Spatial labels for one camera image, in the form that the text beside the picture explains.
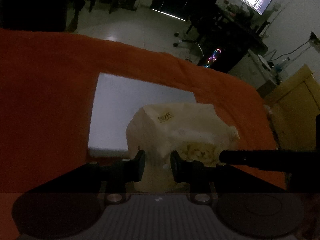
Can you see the black office chair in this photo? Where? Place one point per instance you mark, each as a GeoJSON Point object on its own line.
{"type": "Point", "coordinates": [190, 38]}

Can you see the yellow cardboard box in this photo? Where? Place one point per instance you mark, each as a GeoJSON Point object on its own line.
{"type": "Point", "coordinates": [294, 106]}

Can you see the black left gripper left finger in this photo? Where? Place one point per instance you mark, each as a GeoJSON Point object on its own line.
{"type": "Point", "coordinates": [119, 168]}

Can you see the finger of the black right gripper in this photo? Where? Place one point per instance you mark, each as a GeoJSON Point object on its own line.
{"type": "Point", "coordinates": [272, 160]}

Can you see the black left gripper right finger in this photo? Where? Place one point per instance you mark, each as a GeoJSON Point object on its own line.
{"type": "Point", "coordinates": [192, 171]}

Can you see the tissue pack with dog print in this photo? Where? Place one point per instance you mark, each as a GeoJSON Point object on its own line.
{"type": "Point", "coordinates": [194, 130]}

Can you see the rgb lit computer case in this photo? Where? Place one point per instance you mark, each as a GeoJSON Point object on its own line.
{"type": "Point", "coordinates": [213, 58]}

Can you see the white storage box lid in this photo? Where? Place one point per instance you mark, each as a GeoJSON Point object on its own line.
{"type": "Point", "coordinates": [116, 101]}

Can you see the orange table cloth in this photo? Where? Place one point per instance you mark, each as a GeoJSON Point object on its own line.
{"type": "Point", "coordinates": [48, 82]}

